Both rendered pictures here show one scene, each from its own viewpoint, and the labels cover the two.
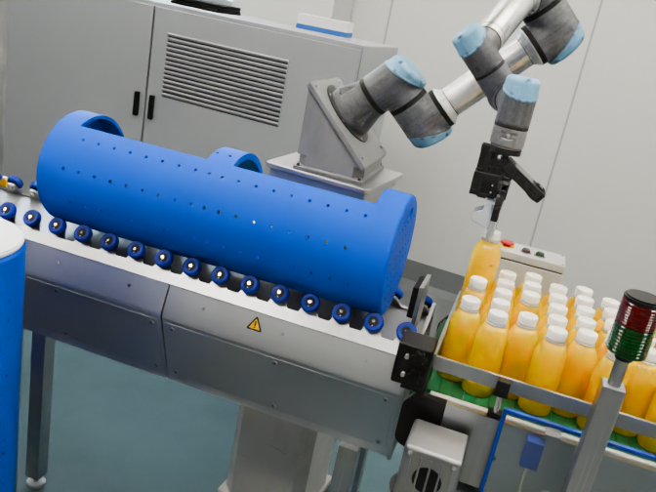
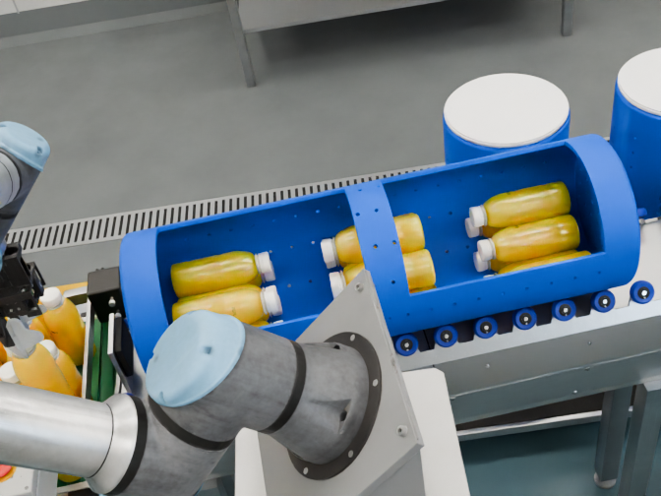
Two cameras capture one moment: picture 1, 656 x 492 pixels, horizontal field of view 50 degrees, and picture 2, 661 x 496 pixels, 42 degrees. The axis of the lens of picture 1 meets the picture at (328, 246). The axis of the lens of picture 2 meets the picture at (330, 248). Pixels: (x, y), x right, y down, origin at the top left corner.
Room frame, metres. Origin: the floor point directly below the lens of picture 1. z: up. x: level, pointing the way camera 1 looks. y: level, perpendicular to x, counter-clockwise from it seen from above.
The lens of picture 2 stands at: (2.69, -0.14, 2.20)
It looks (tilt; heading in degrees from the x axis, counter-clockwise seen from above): 43 degrees down; 163
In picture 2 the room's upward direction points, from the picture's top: 11 degrees counter-clockwise
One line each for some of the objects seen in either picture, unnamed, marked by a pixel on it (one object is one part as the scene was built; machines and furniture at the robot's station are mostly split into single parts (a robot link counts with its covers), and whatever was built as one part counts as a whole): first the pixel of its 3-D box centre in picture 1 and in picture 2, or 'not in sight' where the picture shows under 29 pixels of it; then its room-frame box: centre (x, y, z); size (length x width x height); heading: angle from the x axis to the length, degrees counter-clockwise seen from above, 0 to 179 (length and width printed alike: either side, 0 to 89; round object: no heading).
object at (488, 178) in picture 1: (495, 172); (4, 280); (1.57, -0.34, 1.31); 0.09 x 0.08 x 0.12; 75
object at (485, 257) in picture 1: (481, 269); (40, 376); (1.57, -0.36, 1.08); 0.07 x 0.07 x 0.17
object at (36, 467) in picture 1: (40, 399); (637, 460); (1.83, 0.77, 0.31); 0.06 x 0.06 x 0.63; 75
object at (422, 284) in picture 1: (416, 305); (124, 353); (1.50, -0.23, 0.99); 0.10 x 0.02 x 0.12; 165
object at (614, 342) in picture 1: (630, 338); not in sight; (1.06, -0.51, 1.18); 0.06 x 0.06 x 0.05
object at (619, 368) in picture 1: (629, 341); not in sight; (1.06, -0.51, 1.18); 0.06 x 0.06 x 0.16
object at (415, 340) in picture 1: (414, 361); (110, 297); (1.30, -0.22, 0.95); 0.10 x 0.07 x 0.10; 165
